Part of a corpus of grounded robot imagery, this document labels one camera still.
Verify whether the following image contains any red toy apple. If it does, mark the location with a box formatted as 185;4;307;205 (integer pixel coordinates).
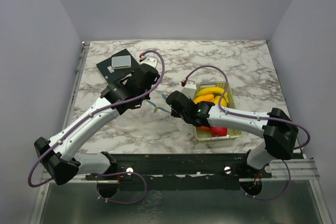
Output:
210;127;228;137

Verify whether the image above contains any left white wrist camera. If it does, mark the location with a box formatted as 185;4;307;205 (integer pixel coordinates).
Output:
139;54;158;69

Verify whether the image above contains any yellow toy banana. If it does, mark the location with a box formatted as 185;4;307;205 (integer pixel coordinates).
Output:
195;87;224;97

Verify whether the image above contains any pale green plastic basket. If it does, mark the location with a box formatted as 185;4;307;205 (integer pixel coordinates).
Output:
194;81;242;141

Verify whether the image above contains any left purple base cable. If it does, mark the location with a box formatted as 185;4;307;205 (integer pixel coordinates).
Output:
97;171;148;205

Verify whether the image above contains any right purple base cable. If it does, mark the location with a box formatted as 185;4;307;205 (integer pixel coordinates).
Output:
244;159;291;201

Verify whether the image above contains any black flat box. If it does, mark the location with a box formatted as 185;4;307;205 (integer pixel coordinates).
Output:
96;49;139;84

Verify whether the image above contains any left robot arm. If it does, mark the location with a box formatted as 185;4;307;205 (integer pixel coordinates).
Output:
34;63;163;185

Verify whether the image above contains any orange yellow toy mango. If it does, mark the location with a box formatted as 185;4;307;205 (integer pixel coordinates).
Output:
193;94;215;104

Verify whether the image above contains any clear zip top bag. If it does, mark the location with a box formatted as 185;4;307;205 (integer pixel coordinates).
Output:
145;89;171;113

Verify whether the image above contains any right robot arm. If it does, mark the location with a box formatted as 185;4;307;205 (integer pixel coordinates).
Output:
166;91;298;177

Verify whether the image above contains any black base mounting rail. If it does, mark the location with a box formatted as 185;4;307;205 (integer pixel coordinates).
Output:
86;154;271;190

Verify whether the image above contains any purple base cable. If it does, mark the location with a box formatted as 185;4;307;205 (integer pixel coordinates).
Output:
97;171;148;205
244;159;291;201

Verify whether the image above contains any orange toy orange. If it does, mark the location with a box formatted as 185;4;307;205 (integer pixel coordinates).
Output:
197;126;211;131

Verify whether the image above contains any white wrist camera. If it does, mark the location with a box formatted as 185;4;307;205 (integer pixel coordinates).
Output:
139;54;158;69
181;78;197;99

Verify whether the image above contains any small white device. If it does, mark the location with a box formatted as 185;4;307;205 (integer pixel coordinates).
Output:
111;55;132;69

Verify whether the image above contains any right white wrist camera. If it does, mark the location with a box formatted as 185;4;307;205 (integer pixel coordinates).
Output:
181;78;197;99

